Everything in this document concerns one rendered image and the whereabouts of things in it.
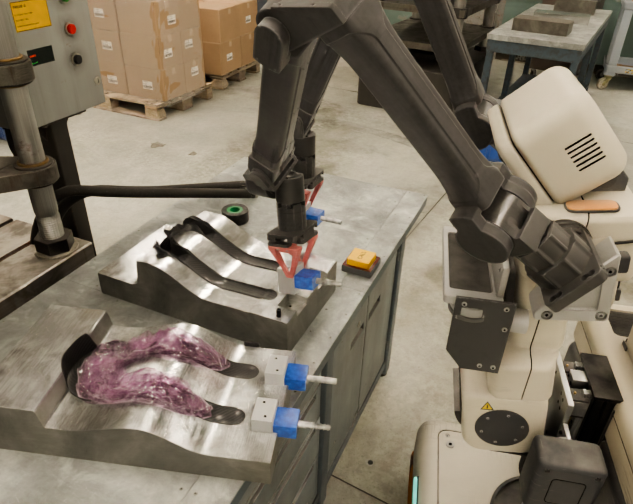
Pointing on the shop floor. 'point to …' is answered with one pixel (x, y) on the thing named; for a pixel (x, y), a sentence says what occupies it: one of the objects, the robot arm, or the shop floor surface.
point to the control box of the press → (53, 84)
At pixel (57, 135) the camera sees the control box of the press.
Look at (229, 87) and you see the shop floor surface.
